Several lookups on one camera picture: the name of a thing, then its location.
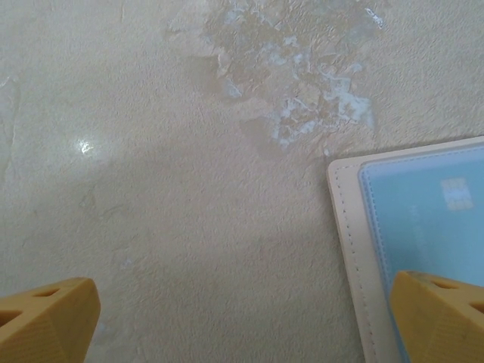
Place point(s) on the beige leather card wallet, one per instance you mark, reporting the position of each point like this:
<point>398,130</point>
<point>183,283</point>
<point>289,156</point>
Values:
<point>348,227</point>

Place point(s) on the teal blue printed card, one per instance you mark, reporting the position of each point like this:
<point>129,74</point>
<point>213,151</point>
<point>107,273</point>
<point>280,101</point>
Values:
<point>435,234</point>

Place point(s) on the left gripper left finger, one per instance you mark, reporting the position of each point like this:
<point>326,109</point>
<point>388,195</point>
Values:
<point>45,321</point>

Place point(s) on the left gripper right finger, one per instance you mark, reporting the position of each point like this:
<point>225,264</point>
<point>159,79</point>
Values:
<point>446,325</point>

